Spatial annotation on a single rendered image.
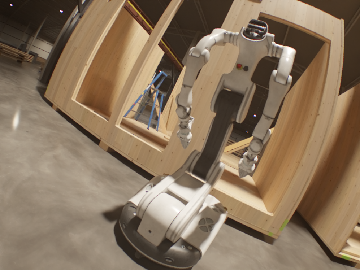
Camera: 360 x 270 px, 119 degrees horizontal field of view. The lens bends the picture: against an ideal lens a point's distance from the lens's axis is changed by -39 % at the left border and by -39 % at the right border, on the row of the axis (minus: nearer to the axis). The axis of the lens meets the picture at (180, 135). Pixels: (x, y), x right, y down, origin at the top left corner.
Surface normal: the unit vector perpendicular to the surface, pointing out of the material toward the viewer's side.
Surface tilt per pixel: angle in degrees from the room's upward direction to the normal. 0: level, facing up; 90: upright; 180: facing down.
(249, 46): 128
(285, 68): 82
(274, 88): 102
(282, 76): 88
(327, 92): 90
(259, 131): 111
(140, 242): 89
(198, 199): 27
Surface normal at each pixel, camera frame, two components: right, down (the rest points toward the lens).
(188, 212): 0.22, -0.84
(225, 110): -0.51, 0.20
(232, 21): -0.33, -0.08
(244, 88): -0.57, 0.44
